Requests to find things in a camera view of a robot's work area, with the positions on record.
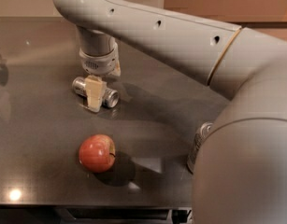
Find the red apple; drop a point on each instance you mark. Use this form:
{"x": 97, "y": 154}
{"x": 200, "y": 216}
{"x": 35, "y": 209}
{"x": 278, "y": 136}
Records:
{"x": 97, "y": 153}

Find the silver blue redbull can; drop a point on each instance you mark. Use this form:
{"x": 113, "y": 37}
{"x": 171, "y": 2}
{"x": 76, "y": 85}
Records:
{"x": 110, "y": 98}

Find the silver green soda can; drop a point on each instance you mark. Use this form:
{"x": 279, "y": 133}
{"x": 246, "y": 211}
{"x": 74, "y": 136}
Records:
{"x": 199, "y": 137}

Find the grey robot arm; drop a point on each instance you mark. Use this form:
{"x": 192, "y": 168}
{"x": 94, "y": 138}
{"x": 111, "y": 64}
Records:
{"x": 240, "y": 170}

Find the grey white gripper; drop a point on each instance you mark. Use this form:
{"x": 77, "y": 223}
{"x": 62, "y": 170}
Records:
{"x": 98, "y": 63}

